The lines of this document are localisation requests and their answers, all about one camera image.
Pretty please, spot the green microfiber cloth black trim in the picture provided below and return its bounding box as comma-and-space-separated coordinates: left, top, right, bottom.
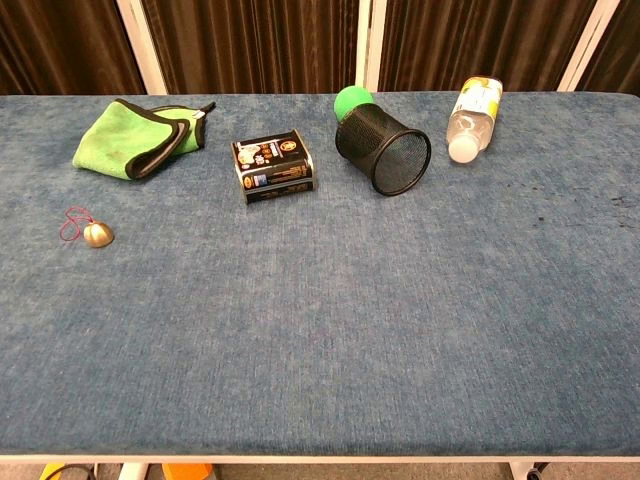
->
72, 98, 217, 181

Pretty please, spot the black floor cable bundle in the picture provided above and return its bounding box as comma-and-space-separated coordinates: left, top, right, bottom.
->
53, 462, 99, 480

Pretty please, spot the black printed rectangular box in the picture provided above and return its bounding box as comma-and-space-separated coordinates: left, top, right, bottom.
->
230, 127, 318, 205

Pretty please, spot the green ball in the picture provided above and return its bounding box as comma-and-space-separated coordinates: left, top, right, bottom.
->
333, 85, 375, 124

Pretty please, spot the black mesh pen cup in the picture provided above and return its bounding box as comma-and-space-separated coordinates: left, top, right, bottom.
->
335, 102, 433, 197

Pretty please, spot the blue fabric table cover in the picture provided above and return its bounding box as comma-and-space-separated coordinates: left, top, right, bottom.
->
0, 91, 640, 458

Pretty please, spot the orange object under table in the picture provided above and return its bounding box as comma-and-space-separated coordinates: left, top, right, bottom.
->
161, 463, 214, 480

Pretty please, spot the small golden bell red string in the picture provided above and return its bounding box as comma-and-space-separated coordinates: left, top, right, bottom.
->
59, 206, 116, 250

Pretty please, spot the white partition frame post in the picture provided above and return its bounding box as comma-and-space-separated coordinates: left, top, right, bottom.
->
556, 0, 622, 93
116, 0, 169, 96
356, 0, 385, 93

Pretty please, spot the dark brown curtain panel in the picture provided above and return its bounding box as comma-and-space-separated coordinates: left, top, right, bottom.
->
141, 0, 362, 95
0, 0, 147, 97
589, 0, 640, 94
376, 0, 599, 93

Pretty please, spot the clear plastic bottle yellow label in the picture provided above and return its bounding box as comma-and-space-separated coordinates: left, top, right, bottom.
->
445, 75, 504, 164

